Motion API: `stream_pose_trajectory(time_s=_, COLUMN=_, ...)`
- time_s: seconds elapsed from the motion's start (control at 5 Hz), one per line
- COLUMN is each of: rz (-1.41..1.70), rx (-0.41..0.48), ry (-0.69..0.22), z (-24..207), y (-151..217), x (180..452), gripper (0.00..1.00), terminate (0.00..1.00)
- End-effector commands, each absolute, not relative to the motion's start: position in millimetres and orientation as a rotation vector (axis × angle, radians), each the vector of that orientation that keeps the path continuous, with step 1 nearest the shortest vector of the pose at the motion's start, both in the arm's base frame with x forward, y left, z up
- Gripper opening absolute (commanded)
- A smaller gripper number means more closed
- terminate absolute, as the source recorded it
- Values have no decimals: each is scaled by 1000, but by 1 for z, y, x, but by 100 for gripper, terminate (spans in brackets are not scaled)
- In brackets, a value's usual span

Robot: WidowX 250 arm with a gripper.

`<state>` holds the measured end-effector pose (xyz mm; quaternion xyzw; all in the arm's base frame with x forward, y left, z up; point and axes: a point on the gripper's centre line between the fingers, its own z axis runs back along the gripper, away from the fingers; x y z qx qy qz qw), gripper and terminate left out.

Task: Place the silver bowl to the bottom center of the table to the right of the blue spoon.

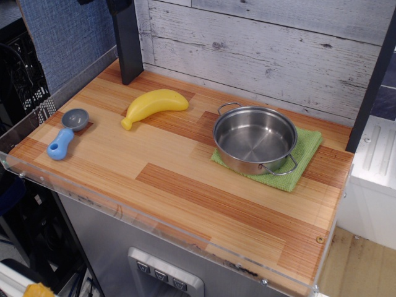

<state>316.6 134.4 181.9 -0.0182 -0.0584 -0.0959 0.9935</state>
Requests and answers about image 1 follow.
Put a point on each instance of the dark grey post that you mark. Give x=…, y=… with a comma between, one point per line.
x=127, y=39
x=374, y=84

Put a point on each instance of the green folded cloth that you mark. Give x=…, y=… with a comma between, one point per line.
x=307, y=144

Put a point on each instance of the yellow plastic banana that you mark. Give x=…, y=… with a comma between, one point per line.
x=153, y=102

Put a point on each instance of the silver metal pot with handles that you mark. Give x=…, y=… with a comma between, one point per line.
x=255, y=140

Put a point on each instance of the black plastic crate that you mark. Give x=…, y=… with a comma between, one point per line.
x=23, y=83

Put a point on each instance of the dark grey right post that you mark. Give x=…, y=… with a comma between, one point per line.
x=374, y=84

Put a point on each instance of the dark grey left post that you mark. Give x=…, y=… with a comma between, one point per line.
x=127, y=39

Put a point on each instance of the clear acrylic table guard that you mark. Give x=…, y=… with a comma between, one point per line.
x=155, y=188

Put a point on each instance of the silver dispenser button panel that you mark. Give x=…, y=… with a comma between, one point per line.
x=156, y=277

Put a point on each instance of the blue and grey scoop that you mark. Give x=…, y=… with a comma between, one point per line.
x=74, y=120

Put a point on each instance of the white ridged appliance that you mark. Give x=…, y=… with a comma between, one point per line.
x=367, y=208

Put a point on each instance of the yellow object at bottom left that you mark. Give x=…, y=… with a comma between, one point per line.
x=38, y=290

